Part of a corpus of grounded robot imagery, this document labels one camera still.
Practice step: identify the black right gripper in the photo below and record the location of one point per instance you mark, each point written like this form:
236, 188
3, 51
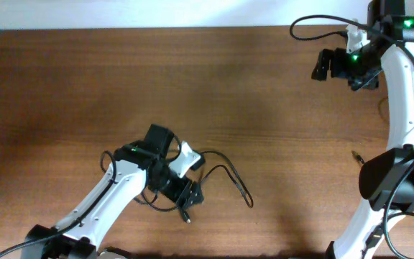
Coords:
337, 57

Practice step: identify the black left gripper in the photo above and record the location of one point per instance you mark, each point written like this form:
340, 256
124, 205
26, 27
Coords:
184, 193

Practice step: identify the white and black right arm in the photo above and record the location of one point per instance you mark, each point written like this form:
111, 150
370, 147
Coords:
384, 46

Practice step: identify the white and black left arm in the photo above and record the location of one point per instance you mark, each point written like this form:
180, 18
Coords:
135, 166

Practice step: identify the black base bracket left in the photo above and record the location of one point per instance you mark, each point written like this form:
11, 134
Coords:
115, 253

